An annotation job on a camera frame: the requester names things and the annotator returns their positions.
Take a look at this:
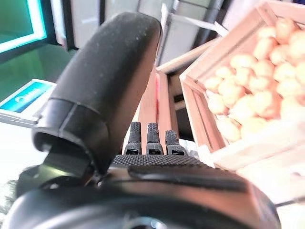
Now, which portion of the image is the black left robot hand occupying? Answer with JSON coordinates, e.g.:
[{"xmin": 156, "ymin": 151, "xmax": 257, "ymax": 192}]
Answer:
[{"xmin": 4, "ymin": 11, "xmax": 282, "ymax": 229}]

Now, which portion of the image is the wooden display shelf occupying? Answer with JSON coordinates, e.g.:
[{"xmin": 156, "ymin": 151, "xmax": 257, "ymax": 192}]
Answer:
[{"xmin": 137, "ymin": 35, "xmax": 224, "ymax": 144}]

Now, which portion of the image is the blue white sign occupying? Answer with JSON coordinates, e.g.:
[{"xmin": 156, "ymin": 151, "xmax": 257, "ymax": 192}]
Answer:
[{"xmin": 0, "ymin": 80, "xmax": 57, "ymax": 126}]

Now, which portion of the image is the wooden crate with potatoes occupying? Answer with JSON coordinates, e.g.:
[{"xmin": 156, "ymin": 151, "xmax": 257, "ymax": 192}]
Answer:
[{"xmin": 178, "ymin": 0, "xmax": 305, "ymax": 172}]

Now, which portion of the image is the grey metal cabinet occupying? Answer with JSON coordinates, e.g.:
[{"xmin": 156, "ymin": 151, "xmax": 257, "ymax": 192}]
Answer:
[{"xmin": 162, "ymin": 0, "xmax": 229, "ymax": 65}]

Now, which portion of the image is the brown potato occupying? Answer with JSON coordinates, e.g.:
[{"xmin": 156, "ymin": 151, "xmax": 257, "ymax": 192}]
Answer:
[
  {"xmin": 254, "ymin": 90, "xmax": 281, "ymax": 119},
  {"xmin": 207, "ymin": 94, "xmax": 229, "ymax": 115},
  {"xmin": 275, "ymin": 18, "xmax": 297, "ymax": 45},
  {"xmin": 258, "ymin": 26, "xmax": 277, "ymax": 40},
  {"xmin": 204, "ymin": 76, "xmax": 224, "ymax": 93},
  {"xmin": 234, "ymin": 68, "xmax": 251, "ymax": 85},
  {"xmin": 216, "ymin": 116, "xmax": 241, "ymax": 143},
  {"xmin": 277, "ymin": 78, "xmax": 303, "ymax": 98},
  {"xmin": 230, "ymin": 95, "xmax": 258, "ymax": 122},
  {"xmin": 274, "ymin": 62, "xmax": 296, "ymax": 83},
  {"xmin": 218, "ymin": 80, "xmax": 246, "ymax": 108},
  {"xmin": 254, "ymin": 38, "xmax": 278, "ymax": 60},
  {"xmin": 287, "ymin": 31, "xmax": 305, "ymax": 65},
  {"xmin": 249, "ymin": 76, "xmax": 272, "ymax": 93},
  {"xmin": 230, "ymin": 53, "xmax": 258, "ymax": 70},
  {"xmin": 252, "ymin": 59, "xmax": 275, "ymax": 79},
  {"xmin": 215, "ymin": 66, "xmax": 235, "ymax": 79},
  {"xmin": 269, "ymin": 45, "xmax": 290, "ymax": 65},
  {"xmin": 240, "ymin": 116, "xmax": 267, "ymax": 139}
]

